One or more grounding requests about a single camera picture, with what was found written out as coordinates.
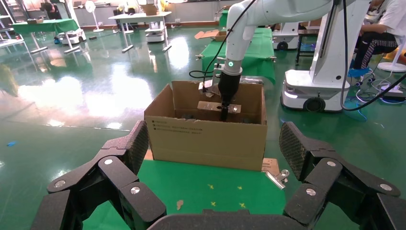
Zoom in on white power strip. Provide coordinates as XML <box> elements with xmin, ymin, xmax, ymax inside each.
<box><xmin>379</xmin><ymin>83</ymin><xmax>406</xmax><ymax>102</ymax></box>

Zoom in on white robot base with column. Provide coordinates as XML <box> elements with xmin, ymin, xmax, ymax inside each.
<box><xmin>281</xmin><ymin>0</ymin><xmax>372</xmax><ymax>113</ymax></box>

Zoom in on green clothed table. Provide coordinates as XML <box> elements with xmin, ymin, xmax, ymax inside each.
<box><xmin>12</xmin><ymin>18</ymin><xmax>80</xmax><ymax>55</ymax></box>
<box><xmin>200</xmin><ymin>28</ymin><xmax>277</xmax><ymax>84</ymax></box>

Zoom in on white round stool base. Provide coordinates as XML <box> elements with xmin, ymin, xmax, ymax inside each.
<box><xmin>377</xmin><ymin>41</ymin><xmax>406</xmax><ymax>73</ymax></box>

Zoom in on large open cardboard carton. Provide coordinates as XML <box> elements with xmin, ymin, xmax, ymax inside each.
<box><xmin>144</xmin><ymin>80</ymin><xmax>268</xmax><ymax>172</ymax></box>

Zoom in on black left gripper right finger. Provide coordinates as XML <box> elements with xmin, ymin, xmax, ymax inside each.
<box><xmin>279</xmin><ymin>122</ymin><xmax>406</xmax><ymax>230</ymax></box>

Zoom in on flattened cardboard pieces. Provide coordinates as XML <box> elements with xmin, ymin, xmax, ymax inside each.
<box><xmin>194</xmin><ymin>29</ymin><xmax>227</xmax><ymax>42</ymax></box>

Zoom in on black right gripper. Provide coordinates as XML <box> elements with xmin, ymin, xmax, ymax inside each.
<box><xmin>217</xmin><ymin>71</ymin><xmax>242</xmax><ymax>122</ymax></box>

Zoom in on seated person white shirt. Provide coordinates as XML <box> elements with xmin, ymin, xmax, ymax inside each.
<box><xmin>348</xmin><ymin>0</ymin><xmax>406</xmax><ymax>79</ymax></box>

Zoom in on black braided cable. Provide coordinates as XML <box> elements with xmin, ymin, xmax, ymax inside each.
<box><xmin>189</xmin><ymin>0</ymin><xmax>257</xmax><ymax>80</ymax></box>

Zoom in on white work table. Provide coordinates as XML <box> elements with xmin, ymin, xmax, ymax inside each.
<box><xmin>108</xmin><ymin>11</ymin><xmax>172</xmax><ymax>53</ymax></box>

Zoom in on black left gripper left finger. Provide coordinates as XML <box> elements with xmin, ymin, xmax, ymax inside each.
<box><xmin>30</xmin><ymin>120</ymin><xmax>167</xmax><ymax>230</ymax></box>

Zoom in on silver camera mounting bracket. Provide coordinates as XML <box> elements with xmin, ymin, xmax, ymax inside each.
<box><xmin>212</xmin><ymin>63</ymin><xmax>224</xmax><ymax>85</ymax></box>

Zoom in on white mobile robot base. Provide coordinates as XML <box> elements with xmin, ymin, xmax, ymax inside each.
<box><xmin>57</xmin><ymin>28</ymin><xmax>87</xmax><ymax>45</ymax></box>
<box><xmin>272</xmin><ymin>21</ymin><xmax>300</xmax><ymax>51</ymax></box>
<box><xmin>145</xmin><ymin>21</ymin><xmax>166</xmax><ymax>44</ymax></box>

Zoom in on black metal stand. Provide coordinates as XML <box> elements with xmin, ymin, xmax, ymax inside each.
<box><xmin>295</xmin><ymin>28</ymin><xmax>321</xmax><ymax>66</ymax></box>

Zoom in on small brown cardboard box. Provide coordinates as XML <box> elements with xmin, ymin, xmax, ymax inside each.
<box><xmin>197</xmin><ymin>101</ymin><xmax>242</xmax><ymax>114</ymax></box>

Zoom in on silver binder clip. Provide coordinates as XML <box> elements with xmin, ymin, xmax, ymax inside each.
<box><xmin>265</xmin><ymin>169</ymin><xmax>290</xmax><ymax>190</ymax></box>

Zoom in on white standing fan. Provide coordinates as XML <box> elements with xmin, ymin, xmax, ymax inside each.
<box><xmin>85</xmin><ymin>0</ymin><xmax>105</xmax><ymax>33</ymax></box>

